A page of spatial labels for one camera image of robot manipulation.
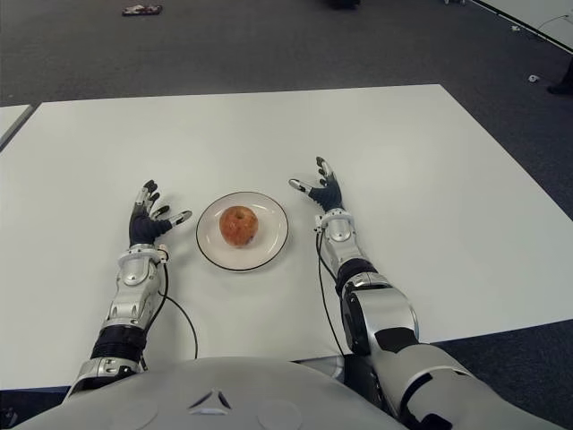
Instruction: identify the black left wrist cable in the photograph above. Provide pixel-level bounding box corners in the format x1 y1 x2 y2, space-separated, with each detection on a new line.
141 263 199 373

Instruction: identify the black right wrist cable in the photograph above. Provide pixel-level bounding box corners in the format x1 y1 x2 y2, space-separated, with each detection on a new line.
315 230 346 357

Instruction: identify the grey robot torso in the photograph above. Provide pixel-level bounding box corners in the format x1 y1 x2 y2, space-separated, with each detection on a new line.
0 356 417 430

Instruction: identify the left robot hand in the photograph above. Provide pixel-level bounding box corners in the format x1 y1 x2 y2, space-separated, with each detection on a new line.
128 179 194 247

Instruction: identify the red yellow apple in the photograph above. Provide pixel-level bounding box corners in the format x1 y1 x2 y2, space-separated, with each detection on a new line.
218 205 260 246

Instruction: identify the white side table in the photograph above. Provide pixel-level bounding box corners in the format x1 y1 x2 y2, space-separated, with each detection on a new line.
0 104 33 151

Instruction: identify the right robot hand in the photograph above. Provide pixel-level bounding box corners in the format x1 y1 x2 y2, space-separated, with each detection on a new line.
288 156 345 212

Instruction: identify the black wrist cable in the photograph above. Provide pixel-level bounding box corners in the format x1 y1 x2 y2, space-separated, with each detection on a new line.
141 263 199 373
315 230 346 357

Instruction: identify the red black floor item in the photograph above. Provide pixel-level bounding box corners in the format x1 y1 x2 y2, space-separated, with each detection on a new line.
122 4 163 17

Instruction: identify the white plate black rim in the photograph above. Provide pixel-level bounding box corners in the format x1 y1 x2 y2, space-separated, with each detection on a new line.
195 191 290 272

